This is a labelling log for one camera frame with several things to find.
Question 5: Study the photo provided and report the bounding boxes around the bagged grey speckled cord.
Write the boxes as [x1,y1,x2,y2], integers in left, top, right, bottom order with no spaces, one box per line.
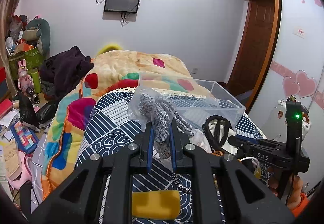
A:
[127,85,200,160]

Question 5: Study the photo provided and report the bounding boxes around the white pouch with black trim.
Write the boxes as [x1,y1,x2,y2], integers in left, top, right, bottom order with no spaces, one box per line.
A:
[190,116,238,156]

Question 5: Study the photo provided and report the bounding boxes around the clear plastic storage box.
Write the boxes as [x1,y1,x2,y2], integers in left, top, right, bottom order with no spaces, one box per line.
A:
[139,73,245,128]

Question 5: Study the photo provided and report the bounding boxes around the navy white patterned bedspread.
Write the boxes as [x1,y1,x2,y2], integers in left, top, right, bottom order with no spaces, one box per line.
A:
[75,89,266,223]

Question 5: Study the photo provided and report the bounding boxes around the white wardrobe with pink hearts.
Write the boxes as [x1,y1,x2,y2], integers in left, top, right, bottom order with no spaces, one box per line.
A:
[249,0,323,188]

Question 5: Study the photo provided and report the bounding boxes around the yellow sponge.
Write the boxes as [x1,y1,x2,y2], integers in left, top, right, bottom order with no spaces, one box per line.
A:
[132,190,181,220]

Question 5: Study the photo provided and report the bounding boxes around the colourful patchwork fleece blanket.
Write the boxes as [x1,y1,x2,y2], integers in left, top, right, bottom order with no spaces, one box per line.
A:
[40,50,210,198]

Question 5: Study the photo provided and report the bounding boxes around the yellow plush toy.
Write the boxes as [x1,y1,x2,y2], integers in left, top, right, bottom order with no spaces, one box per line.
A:
[97,43,123,56]

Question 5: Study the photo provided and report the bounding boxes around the brown wooden door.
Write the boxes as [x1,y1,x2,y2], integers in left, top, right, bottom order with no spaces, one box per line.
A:
[226,0,275,96]

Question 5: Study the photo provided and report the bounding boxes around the dark purple clothing pile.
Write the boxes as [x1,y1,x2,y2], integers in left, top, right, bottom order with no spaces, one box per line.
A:
[39,46,94,99]

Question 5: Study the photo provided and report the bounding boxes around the green cylinder bottle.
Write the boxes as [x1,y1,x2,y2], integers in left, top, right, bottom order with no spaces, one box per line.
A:
[31,68,42,93]

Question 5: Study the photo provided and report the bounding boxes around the pink rabbit figure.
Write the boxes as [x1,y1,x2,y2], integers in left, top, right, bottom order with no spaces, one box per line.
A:
[18,59,34,93]

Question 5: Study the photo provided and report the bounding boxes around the green cardboard box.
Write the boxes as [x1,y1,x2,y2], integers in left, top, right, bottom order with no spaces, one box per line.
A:
[7,48,43,80]

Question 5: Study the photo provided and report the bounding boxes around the grey green plush dinosaur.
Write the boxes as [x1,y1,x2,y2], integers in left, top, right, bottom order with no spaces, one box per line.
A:
[22,18,50,59]

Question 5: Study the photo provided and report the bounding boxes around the small black wall monitor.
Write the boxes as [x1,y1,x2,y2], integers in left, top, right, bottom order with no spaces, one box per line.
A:
[104,0,140,14]

